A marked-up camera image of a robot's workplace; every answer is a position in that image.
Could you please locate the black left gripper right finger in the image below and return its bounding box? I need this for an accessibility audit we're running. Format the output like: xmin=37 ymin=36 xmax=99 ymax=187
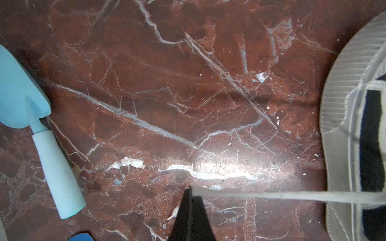
xmin=192 ymin=196 xmax=216 ymax=241

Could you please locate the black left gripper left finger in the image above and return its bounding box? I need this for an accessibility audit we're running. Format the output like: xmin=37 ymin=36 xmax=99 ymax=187
xmin=168 ymin=187 xmax=193 ymax=241

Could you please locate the black white canvas sneaker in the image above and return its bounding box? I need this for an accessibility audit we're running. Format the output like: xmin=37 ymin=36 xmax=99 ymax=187
xmin=319 ymin=13 xmax=386 ymax=241

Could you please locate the blue toy spatula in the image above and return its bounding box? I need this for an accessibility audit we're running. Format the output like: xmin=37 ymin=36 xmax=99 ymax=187
xmin=68 ymin=233 xmax=94 ymax=241

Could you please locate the light blue toy shovel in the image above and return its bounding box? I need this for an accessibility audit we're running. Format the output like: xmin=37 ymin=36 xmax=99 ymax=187
xmin=1 ymin=46 xmax=86 ymax=220

